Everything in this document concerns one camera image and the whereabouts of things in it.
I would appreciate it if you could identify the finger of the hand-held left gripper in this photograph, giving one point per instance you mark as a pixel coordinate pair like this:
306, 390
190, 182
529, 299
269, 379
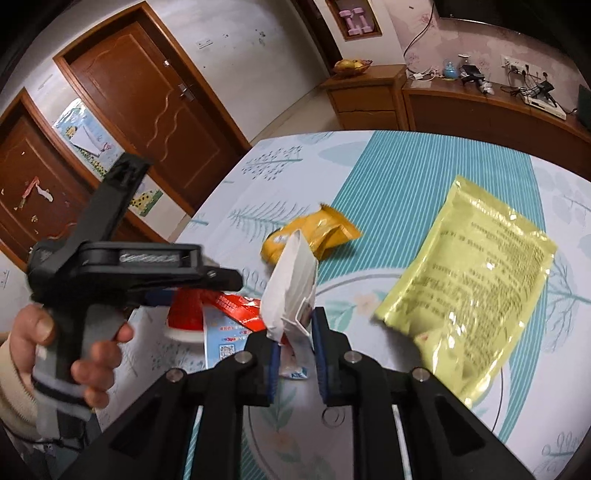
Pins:
221, 279
115, 203

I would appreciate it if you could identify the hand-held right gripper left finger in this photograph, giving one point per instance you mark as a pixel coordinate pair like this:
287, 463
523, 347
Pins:
274, 371

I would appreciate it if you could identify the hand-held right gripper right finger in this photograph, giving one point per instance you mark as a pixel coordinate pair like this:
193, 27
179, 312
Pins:
318, 355

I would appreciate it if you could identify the red white wrapper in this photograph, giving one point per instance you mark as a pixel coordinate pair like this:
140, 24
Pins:
189, 314

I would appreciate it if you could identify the white paper packet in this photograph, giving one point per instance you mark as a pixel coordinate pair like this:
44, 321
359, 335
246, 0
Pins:
288, 286

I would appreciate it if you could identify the person's left forearm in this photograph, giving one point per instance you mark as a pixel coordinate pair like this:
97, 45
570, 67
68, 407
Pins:
11, 397

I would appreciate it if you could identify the person's left hand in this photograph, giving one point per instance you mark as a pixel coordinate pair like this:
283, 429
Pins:
99, 369

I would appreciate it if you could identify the blue white leaflet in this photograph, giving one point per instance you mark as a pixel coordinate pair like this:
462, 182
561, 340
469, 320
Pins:
226, 341

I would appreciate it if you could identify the brown door with stickers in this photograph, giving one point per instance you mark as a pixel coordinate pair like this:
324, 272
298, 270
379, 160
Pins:
37, 184

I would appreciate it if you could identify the brown wooden door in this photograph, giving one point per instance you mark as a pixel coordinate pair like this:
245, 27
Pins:
147, 115

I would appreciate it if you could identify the orange snack packet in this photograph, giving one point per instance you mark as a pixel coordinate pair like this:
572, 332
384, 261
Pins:
314, 230

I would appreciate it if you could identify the yellow foil pouch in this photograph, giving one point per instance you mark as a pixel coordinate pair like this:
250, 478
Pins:
475, 286

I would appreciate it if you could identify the leaf print tablecloth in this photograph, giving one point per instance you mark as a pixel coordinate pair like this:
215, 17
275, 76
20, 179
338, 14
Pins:
415, 175

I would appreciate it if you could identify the small wooden cabinet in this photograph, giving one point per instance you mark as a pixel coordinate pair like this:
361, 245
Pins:
364, 99

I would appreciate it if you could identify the fruit basket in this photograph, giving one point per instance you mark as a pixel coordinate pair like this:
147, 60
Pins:
352, 66

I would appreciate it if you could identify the pink dumbbells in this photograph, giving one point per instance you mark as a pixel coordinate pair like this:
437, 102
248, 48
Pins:
355, 21

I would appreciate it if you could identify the long wooden console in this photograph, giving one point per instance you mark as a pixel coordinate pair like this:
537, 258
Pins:
485, 115

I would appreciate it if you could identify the blue figurine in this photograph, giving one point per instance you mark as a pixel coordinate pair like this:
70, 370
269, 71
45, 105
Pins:
449, 69

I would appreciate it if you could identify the white power strip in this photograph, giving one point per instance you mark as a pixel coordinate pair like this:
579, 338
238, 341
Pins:
545, 104

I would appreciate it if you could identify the wall poster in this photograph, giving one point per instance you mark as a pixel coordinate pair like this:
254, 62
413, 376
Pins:
87, 138

